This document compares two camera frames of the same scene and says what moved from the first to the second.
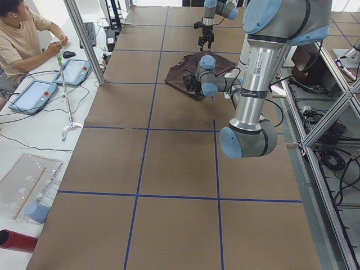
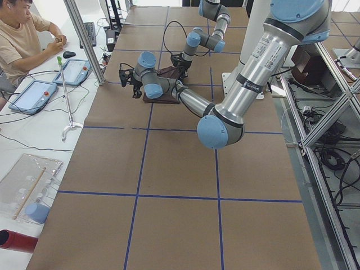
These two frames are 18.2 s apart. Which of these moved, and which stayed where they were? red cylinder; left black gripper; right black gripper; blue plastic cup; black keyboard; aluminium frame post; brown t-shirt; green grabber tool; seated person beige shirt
Moved: right black gripper; brown t-shirt; left black gripper
Stayed: red cylinder; seated person beige shirt; green grabber tool; black keyboard; blue plastic cup; aluminium frame post
